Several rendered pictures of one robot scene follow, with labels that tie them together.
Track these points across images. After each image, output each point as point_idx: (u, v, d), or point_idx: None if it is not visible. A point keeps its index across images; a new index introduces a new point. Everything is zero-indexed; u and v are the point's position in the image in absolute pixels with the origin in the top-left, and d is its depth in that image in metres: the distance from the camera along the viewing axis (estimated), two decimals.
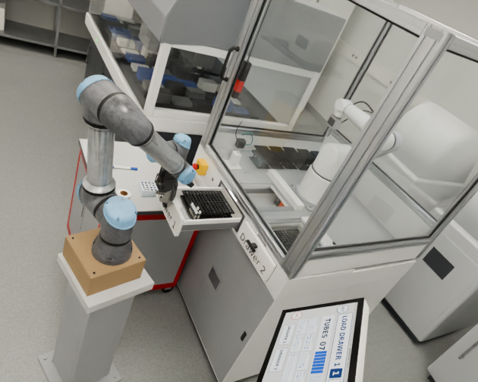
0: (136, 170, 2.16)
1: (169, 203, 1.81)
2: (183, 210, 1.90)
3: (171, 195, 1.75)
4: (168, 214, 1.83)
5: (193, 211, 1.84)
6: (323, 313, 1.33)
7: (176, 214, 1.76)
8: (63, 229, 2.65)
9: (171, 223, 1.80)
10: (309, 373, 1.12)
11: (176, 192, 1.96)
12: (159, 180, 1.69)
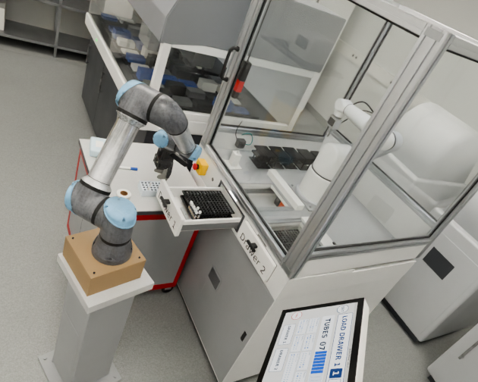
0: (136, 170, 2.16)
1: (169, 203, 1.81)
2: (183, 210, 1.90)
3: (167, 173, 2.00)
4: (168, 214, 1.83)
5: (193, 211, 1.84)
6: (323, 313, 1.33)
7: (176, 214, 1.76)
8: (63, 229, 2.65)
9: (171, 223, 1.80)
10: (309, 373, 1.12)
11: (176, 192, 1.96)
12: (157, 159, 1.94)
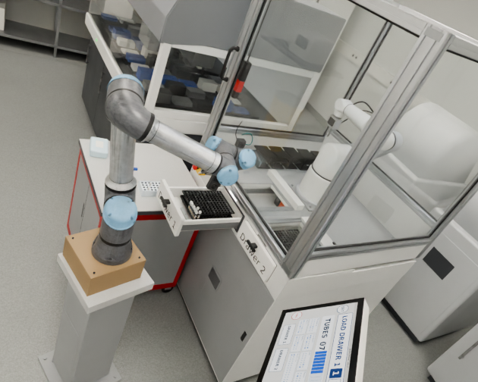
0: (136, 170, 2.16)
1: (169, 203, 1.81)
2: (183, 210, 1.90)
3: None
4: (168, 214, 1.83)
5: (193, 211, 1.84)
6: (323, 313, 1.33)
7: (176, 214, 1.76)
8: (63, 229, 2.65)
9: (171, 223, 1.80)
10: (309, 373, 1.12)
11: (176, 192, 1.96)
12: None
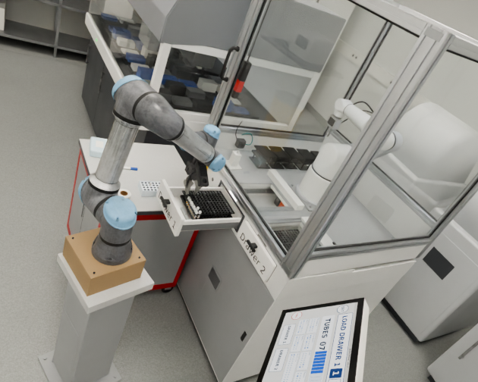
0: (136, 170, 2.16)
1: (169, 203, 1.81)
2: (183, 210, 1.90)
3: (187, 180, 1.82)
4: (168, 214, 1.83)
5: (193, 211, 1.84)
6: (323, 313, 1.33)
7: (176, 214, 1.76)
8: (63, 229, 2.65)
9: (171, 223, 1.80)
10: (309, 373, 1.12)
11: (176, 192, 1.96)
12: (190, 161, 1.84)
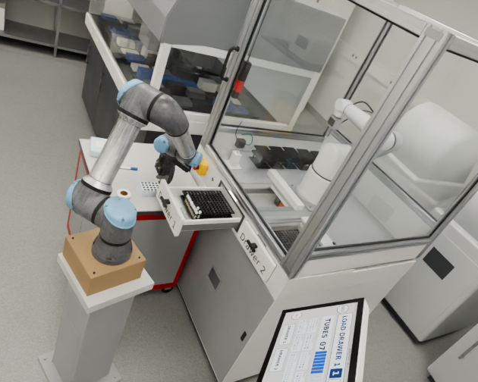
0: (136, 170, 2.16)
1: (169, 203, 1.81)
2: (183, 210, 1.90)
3: (168, 179, 1.98)
4: (168, 214, 1.83)
5: (193, 211, 1.84)
6: (323, 313, 1.33)
7: (176, 214, 1.76)
8: (63, 229, 2.65)
9: (171, 223, 1.80)
10: (309, 373, 1.12)
11: (176, 192, 1.96)
12: (158, 164, 1.92)
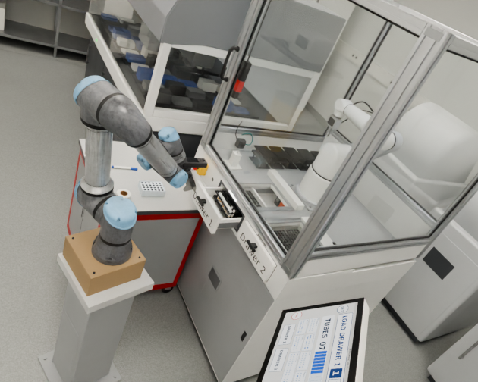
0: (136, 170, 2.16)
1: (205, 202, 1.91)
2: (218, 209, 2.01)
3: (190, 183, 1.75)
4: (204, 213, 1.93)
5: (227, 211, 1.94)
6: (323, 313, 1.33)
7: (213, 212, 1.86)
8: (63, 229, 2.65)
9: (208, 221, 1.91)
10: (309, 373, 1.12)
11: (209, 192, 2.07)
12: None
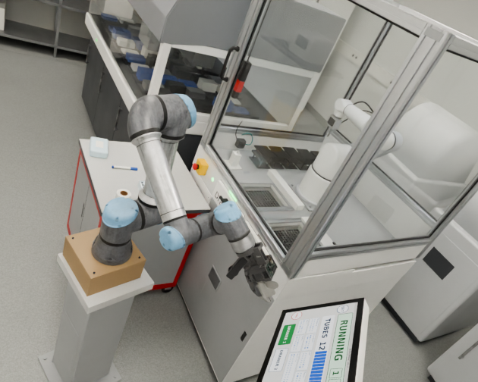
0: (136, 170, 2.16)
1: None
2: None
3: None
4: None
5: None
6: (323, 313, 1.33)
7: None
8: (63, 229, 2.65)
9: None
10: (309, 373, 1.12)
11: None
12: (270, 257, 1.23)
